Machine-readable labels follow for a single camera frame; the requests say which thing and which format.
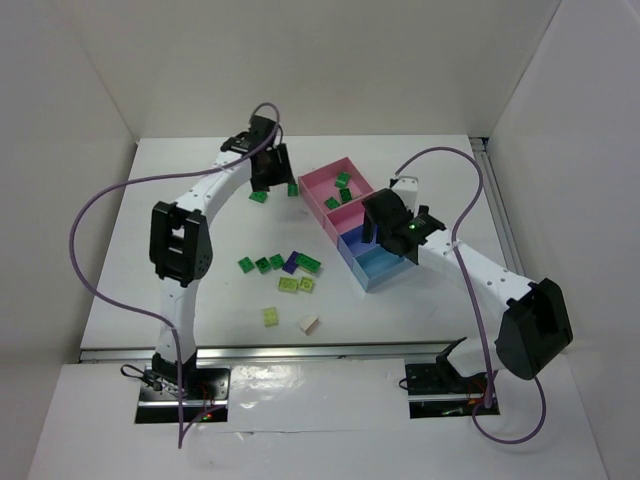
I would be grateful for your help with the dark blue lego brick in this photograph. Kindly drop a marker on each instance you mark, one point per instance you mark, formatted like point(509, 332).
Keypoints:
point(290, 264)

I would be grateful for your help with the beige lego brick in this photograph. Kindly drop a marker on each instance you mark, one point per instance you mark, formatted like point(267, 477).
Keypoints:
point(308, 324)

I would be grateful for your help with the green square lego brick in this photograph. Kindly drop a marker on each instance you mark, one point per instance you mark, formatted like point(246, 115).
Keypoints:
point(332, 203)
point(276, 262)
point(246, 264)
point(263, 265)

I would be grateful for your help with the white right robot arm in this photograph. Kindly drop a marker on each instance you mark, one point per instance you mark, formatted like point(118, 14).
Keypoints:
point(522, 324)

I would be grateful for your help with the pink two-compartment tray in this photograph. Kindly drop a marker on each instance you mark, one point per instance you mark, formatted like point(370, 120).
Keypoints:
point(318, 185)

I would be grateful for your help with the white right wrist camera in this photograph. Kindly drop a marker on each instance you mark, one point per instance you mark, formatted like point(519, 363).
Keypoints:
point(406, 187)

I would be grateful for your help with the aluminium front rail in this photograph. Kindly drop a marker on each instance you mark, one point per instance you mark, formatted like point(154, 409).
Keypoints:
point(423, 349)

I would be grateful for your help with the blue two-compartment tray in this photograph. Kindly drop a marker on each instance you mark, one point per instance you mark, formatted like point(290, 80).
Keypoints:
point(370, 263)

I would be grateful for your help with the green rounded lego brick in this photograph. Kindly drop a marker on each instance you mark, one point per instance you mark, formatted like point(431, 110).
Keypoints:
point(345, 195)

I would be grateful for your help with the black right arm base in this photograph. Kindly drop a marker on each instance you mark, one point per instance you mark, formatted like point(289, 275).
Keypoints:
point(440, 378)

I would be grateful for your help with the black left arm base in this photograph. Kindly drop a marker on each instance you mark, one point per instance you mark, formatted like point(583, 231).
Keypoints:
point(204, 387)

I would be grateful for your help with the aluminium side rail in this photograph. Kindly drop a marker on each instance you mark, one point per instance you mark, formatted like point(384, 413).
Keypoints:
point(497, 205)

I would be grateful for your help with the green long lego brick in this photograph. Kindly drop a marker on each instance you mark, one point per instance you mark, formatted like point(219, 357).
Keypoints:
point(307, 264)

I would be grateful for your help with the green small lego brick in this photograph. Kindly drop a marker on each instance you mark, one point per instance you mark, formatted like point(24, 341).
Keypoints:
point(292, 190)

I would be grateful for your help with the green curved lego brick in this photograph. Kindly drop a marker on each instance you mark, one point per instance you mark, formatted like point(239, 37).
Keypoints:
point(342, 180)

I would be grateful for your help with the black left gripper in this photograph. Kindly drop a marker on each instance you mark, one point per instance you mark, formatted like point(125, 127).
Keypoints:
point(273, 168)

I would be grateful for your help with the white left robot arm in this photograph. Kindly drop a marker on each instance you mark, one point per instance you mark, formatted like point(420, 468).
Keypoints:
point(180, 245)

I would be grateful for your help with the lime green lego brick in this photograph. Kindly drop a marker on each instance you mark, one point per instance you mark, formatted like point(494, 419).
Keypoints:
point(306, 284)
point(287, 284)
point(270, 317)

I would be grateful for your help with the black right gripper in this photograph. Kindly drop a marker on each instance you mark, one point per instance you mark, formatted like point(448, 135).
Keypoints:
point(377, 226)

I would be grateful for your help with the green upside-down lego brick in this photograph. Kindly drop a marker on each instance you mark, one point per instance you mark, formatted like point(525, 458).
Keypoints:
point(259, 197)

